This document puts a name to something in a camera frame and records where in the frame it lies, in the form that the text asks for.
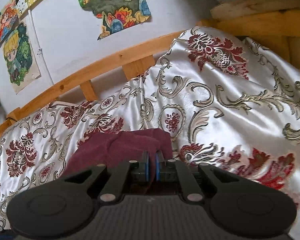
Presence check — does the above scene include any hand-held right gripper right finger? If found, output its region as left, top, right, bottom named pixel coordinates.
left=155, top=151, right=238, bottom=203

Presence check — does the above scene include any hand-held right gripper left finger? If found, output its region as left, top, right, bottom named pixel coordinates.
left=64, top=151, right=150, bottom=203

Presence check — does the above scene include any maroon long-sleeved shirt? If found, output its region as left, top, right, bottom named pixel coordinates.
left=66, top=128, right=173, bottom=196

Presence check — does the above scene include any white floral satin blanket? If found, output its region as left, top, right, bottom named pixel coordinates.
left=0, top=26, right=300, bottom=240

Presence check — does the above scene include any wooden bed frame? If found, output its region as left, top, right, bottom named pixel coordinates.
left=0, top=0, right=300, bottom=153

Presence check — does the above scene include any white wall pipe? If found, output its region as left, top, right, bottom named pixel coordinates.
left=27, top=9, right=54, bottom=86

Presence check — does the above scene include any landscape painting wall poster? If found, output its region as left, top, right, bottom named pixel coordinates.
left=74, top=0, right=152, bottom=41

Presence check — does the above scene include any blond cartoon figure wall poster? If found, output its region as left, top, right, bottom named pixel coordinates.
left=3, top=21, right=42, bottom=95

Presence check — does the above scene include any red-haired cartoon figure wall poster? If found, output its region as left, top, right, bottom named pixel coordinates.
left=0, top=1, right=18, bottom=52

